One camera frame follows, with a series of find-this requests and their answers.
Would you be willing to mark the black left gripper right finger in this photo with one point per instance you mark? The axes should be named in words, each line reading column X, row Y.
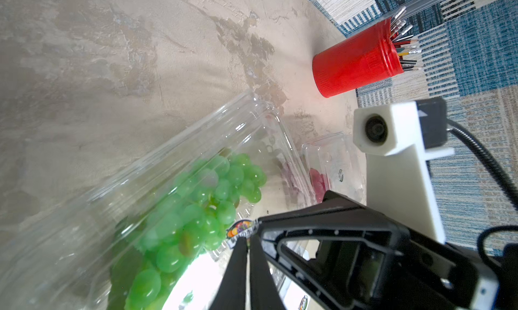
column 263, row 292

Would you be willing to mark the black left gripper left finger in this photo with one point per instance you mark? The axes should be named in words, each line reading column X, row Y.
column 232, row 291

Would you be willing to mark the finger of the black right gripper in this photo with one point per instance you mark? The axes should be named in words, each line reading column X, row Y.
column 342, row 253

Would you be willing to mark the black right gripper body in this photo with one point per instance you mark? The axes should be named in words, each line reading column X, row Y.
column 435, row 276

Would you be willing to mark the round fruit sticker label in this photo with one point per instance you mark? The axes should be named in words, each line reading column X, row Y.
column 241, row 229

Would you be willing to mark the clear box of red grapes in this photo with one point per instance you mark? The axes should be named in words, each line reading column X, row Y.
column 332, row 163

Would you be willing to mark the clear box of green grapes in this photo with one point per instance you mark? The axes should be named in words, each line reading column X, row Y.
column 154, row 236

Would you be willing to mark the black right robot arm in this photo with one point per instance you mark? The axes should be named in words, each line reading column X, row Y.
column 478, row 198

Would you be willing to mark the red pencil cup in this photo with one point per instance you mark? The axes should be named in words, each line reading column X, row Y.
column 366, row 58

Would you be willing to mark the pencils in red cup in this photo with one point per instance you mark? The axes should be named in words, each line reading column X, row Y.
column 402, row 37

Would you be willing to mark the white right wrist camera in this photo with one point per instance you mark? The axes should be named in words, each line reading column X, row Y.
column 398, row 182

